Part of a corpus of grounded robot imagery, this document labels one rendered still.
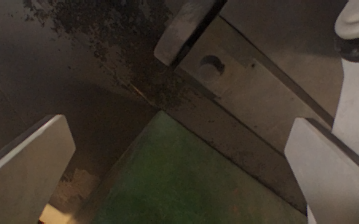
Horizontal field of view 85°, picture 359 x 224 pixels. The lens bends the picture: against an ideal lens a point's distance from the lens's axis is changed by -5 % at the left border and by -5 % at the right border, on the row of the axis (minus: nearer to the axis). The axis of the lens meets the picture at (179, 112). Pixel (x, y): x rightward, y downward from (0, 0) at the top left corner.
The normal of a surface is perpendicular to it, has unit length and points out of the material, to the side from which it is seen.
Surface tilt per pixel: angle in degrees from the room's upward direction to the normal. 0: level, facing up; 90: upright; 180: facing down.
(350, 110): 90
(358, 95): 90
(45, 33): 0
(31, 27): 0
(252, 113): 0
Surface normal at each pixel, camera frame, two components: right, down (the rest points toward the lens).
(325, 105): -0.24, 0.53
